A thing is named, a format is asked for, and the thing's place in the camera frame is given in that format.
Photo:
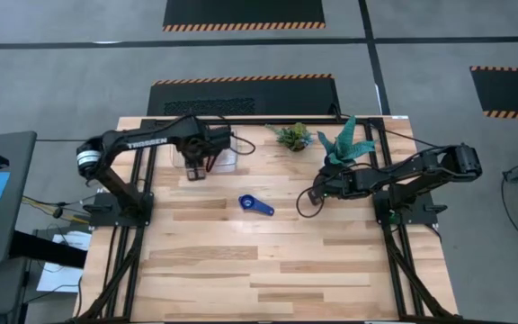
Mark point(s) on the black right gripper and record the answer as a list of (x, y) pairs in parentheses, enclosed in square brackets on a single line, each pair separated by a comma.
[(340, 184)]

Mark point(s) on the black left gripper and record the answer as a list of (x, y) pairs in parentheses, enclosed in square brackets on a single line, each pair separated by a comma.
[(193, 146)]

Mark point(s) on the small dark blue measuring cup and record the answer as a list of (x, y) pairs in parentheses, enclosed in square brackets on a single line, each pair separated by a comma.
[(246, 202)]

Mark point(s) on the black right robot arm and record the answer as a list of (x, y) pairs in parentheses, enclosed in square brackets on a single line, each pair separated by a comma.
[(403, 173)]

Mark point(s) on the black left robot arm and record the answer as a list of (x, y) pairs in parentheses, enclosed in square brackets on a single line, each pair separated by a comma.
[(146, 141)]

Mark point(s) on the clear plastic basket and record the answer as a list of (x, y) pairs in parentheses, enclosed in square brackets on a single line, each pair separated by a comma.
[(227, 162)]

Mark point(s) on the snake plant in white pot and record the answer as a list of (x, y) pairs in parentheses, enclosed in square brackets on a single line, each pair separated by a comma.
[(346, 144)]

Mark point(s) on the small green succulent plant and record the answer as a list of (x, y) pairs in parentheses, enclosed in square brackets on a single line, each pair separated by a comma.
[(292, 136)]

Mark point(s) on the black hazard-striped floor mat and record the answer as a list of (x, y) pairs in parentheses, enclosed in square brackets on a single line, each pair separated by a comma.
[(511, 92), (286, 96), (241, 11)]

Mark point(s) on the black desk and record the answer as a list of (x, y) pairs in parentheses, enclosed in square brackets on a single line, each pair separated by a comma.
[(47, 249)]

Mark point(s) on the white paper sheets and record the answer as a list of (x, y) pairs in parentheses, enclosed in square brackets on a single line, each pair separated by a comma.
[(61, 274)]

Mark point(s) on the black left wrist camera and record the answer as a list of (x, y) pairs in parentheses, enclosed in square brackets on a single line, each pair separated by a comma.
[(218, 138)]

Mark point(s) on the black aluminium table frame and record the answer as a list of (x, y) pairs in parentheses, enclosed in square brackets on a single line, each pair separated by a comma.
[(286, 121)]

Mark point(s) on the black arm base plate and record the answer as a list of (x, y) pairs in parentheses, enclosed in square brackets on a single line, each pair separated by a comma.
[(416, 213), (106, 218)]

